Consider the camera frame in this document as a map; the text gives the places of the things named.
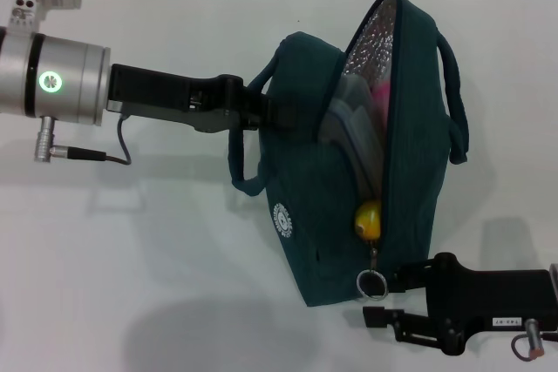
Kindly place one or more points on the dark teal insulated lunch bag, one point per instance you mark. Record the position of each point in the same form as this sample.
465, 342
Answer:
418, 150

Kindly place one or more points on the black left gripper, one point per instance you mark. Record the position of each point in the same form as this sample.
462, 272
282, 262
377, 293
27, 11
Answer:
165, 97

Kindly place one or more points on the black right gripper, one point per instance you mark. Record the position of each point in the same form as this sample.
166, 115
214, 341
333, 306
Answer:
492, 298

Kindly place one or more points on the pink toy peach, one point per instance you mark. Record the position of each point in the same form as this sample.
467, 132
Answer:
381, 102

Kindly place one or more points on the yellow banana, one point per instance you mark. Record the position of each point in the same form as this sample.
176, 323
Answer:
368, 219

